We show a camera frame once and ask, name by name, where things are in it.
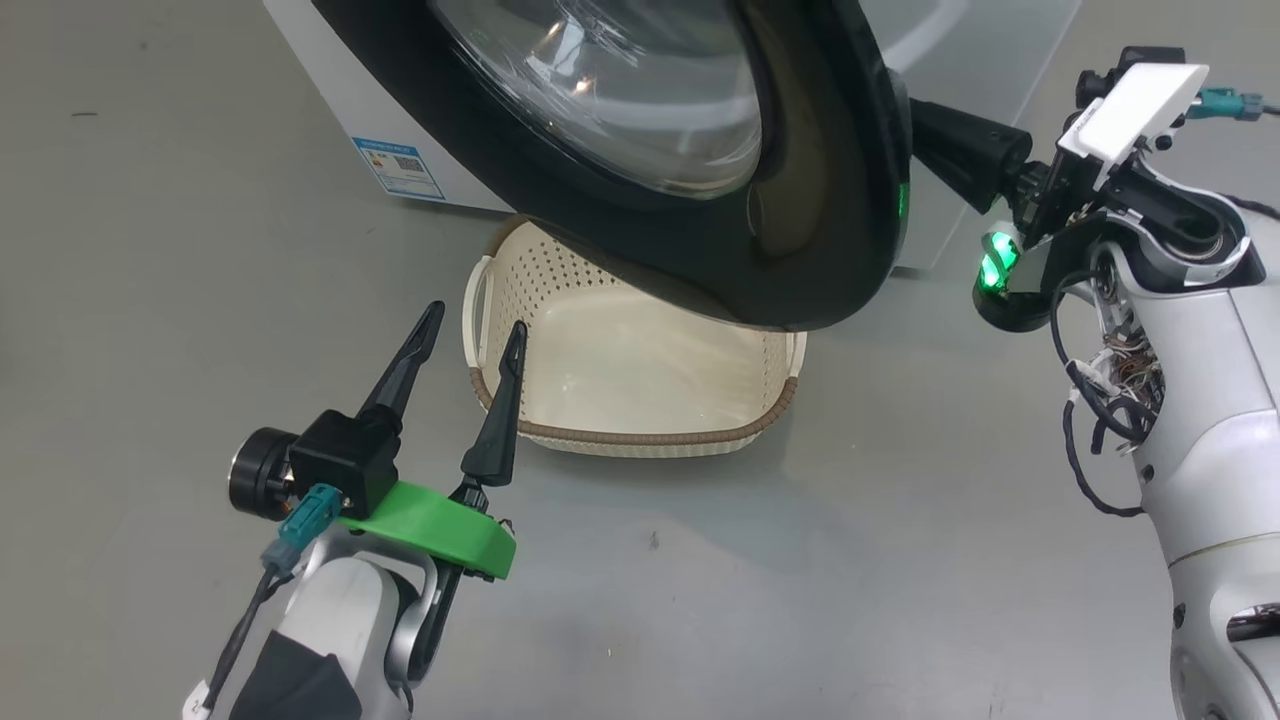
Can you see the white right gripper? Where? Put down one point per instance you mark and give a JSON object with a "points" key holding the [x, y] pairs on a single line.
{"points": [[1130, 110]]}

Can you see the white front-load washing machine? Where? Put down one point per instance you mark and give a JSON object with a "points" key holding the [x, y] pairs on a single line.
{"points": [[1000, 40]]}

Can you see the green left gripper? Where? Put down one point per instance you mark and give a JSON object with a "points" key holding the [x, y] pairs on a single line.
{"points": [[440, 530]]}

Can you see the blue energy label sticker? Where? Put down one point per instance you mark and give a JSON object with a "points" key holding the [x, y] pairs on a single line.
{"points": [[400, 170]]}

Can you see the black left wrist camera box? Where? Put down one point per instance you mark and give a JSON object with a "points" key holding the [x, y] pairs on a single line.
{"points": [[345, 455]]}

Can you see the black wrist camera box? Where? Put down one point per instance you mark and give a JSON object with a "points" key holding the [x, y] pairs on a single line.
{"points": [[345, 455], [1095, 88]]}

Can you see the grey curved rim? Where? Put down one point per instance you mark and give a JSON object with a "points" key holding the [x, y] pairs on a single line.
{"points": [[650, 260]]}

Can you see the cream perforated laundry basket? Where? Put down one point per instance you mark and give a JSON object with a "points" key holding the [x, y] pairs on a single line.
{"points": [[620, 380]]}

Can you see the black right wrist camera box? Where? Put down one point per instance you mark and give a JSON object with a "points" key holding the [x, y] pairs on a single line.
{"points": [[1095, 88]]}

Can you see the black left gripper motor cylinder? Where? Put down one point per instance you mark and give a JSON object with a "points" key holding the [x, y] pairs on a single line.
{"points": [[260, 475]]}

